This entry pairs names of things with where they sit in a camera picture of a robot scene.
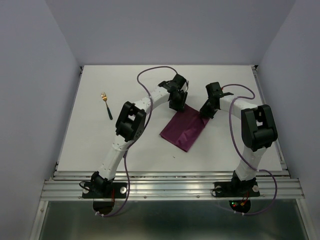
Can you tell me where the gold fork dark handle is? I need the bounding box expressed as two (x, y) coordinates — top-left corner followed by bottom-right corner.
(101, 92), (113, 120)

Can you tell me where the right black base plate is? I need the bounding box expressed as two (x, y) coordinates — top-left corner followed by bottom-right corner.
(211, 181), (260, 199)

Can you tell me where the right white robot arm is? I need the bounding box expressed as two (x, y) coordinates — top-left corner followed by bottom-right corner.
(200, 82), (278, 198)

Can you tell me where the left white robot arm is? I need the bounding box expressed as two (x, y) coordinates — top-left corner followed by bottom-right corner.
(87, 73), (189, 199)

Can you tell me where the purple cloth napkin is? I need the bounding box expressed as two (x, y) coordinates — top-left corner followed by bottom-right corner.
(159, 104), (210, 153)

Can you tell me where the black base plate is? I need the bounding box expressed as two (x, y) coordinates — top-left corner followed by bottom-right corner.
(79, 181), (128, 199)
(211, 181), (260, 199)

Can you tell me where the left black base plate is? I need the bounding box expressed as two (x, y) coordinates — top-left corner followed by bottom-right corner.
(79, 181), (128, 199)

